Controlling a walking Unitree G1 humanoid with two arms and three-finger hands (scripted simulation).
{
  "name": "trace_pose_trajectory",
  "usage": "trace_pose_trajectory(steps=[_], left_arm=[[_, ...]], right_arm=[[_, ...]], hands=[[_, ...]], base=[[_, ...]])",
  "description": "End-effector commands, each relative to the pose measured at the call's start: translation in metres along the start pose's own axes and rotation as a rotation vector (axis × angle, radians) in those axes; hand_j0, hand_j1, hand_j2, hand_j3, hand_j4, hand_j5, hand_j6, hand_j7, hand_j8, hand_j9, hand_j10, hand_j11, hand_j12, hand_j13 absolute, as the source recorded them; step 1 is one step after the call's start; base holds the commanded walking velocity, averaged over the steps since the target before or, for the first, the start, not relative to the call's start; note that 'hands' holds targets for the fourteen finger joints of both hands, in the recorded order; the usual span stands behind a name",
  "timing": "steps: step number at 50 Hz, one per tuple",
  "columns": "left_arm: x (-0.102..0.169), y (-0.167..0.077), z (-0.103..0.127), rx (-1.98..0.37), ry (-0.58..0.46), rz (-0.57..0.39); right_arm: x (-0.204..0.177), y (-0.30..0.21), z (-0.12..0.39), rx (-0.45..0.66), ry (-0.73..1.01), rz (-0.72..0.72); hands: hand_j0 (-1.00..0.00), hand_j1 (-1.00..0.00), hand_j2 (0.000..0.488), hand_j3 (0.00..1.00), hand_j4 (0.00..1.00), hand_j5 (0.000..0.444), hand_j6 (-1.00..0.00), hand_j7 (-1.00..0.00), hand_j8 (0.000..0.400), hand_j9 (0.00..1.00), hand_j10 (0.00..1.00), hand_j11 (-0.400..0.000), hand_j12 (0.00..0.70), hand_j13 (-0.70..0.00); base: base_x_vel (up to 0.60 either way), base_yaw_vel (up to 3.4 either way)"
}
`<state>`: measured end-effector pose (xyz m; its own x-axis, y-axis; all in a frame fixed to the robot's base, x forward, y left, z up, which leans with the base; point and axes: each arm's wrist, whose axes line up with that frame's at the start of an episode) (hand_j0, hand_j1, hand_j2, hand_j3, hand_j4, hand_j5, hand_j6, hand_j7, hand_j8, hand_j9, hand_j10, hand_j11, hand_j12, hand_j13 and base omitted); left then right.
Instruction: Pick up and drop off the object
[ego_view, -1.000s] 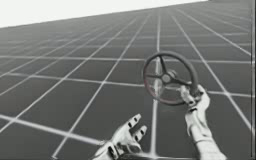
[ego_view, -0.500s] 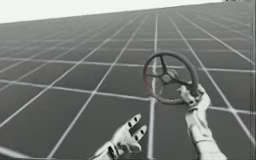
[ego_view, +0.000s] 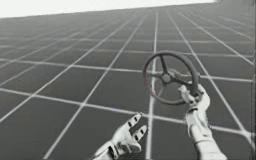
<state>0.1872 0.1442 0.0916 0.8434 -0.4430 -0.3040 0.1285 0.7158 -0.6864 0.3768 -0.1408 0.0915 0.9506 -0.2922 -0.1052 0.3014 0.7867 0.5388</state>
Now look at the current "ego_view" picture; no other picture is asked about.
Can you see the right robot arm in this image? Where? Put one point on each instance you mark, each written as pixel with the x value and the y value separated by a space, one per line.
pixel 205 138

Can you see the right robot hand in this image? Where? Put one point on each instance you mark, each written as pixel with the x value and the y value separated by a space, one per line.
pixel 198 98

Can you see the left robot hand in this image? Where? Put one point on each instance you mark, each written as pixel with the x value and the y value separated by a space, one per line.
pixel 126 138

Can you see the dark steering wheel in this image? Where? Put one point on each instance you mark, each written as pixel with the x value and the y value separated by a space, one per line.
pixel 166 78

